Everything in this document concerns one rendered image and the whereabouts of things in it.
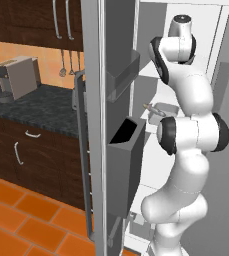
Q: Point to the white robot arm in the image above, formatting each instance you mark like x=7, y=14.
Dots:
x=192, y=96

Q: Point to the tan fish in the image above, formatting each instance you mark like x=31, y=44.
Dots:
x=152, y=109

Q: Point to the grey food container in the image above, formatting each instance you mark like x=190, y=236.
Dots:
x=169, y=108

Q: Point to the grey fridge door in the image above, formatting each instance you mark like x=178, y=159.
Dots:
x=94, y=133
x=226, y=200

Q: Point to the tall grey door bin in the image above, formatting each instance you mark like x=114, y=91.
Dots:
x=122, y=173

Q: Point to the small grey door bin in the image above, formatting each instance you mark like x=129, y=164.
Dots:
x=119, y=80

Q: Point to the white fridge interior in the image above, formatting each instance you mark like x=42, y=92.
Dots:
x=154, y=166

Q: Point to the hanging metal tool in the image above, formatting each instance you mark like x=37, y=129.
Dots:
x=78, y=61

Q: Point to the hanging metal ladle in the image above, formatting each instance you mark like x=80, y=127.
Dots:
x=62, y=70

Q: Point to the dark wood base cupboards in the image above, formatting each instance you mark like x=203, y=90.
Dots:
x=46, y=166

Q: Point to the grey coffee machine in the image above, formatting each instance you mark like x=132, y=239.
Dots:
x=19, y=76

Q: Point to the dark wood wall cupboards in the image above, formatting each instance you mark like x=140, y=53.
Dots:
x=26, y=23

